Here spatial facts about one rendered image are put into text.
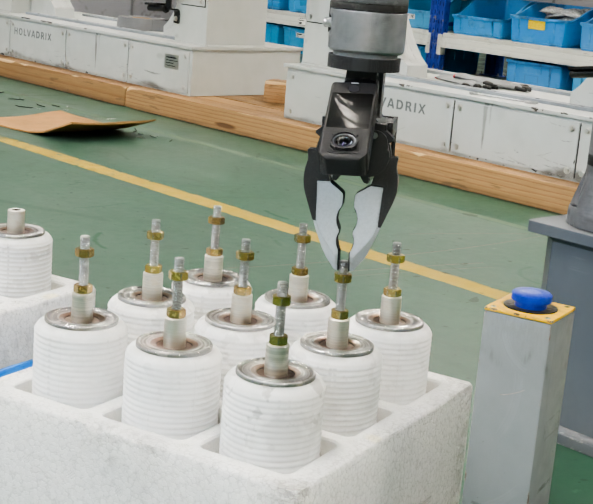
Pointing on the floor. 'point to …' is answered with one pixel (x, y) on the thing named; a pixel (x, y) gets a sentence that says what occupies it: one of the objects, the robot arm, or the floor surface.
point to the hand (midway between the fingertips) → (343, 259)
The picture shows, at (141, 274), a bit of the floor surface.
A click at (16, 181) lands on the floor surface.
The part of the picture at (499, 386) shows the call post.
